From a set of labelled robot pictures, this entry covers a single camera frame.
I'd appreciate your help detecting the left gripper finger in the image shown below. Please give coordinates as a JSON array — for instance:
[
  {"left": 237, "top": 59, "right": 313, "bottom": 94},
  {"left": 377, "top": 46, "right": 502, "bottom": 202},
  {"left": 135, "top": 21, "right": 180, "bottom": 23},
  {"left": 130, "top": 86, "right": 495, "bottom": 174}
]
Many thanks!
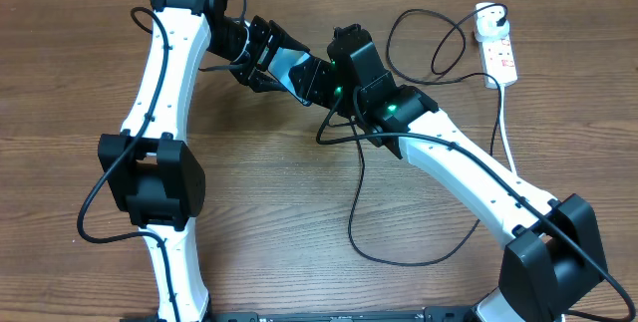
[
  {"left": 247, "top": 70, "right": 287, "bottom": 93},
  {"left": 271, "top": 25, "right": 310, "bottom": 53}
]

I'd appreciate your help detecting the blue Samsung Galaxy smartphone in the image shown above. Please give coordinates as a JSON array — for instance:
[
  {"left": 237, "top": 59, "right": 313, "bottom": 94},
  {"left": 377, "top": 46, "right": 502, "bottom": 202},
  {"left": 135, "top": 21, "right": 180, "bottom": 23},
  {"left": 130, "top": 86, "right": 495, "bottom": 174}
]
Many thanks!
[{"left": 267, "top": 48, "right": 311, "bottom": 107}]

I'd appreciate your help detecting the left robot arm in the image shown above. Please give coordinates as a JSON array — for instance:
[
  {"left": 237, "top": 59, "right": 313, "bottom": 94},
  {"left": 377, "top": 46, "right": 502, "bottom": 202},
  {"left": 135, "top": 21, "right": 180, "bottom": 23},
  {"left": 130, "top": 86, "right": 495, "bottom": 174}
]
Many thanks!
[{"left": 96, "top": 0, "right": 309, "bottom": 321}]

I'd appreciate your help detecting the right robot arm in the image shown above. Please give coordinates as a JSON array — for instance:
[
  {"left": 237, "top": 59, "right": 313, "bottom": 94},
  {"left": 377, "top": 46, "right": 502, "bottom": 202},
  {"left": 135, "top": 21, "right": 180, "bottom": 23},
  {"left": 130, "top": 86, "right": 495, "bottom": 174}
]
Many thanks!
[{"left": 288, "top": 25, "right": 607, "bottom": 321}]

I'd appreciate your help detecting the white charger plug adapter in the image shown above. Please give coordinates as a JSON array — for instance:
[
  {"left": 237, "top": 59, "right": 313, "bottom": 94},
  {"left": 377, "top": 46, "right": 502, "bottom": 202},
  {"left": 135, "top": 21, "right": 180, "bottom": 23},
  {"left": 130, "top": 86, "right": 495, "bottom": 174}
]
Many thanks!
[{"left": 475, "top": 7, "right": 510, "bottom": 43}]

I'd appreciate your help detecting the white power strip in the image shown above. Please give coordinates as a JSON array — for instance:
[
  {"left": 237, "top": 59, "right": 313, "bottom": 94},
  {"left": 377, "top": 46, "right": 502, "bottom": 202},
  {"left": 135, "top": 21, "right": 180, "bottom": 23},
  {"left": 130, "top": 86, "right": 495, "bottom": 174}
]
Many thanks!
[{"left": 474, "top": 2, "right": 518, "bottom": 90}]

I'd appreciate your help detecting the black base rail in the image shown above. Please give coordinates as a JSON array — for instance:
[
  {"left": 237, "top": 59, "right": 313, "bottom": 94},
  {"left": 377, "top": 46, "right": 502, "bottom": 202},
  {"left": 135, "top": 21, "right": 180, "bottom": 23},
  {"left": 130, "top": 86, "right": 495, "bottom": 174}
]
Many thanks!
[{"left": 119, "top": 306, "right": 479, "bottom": 322}]

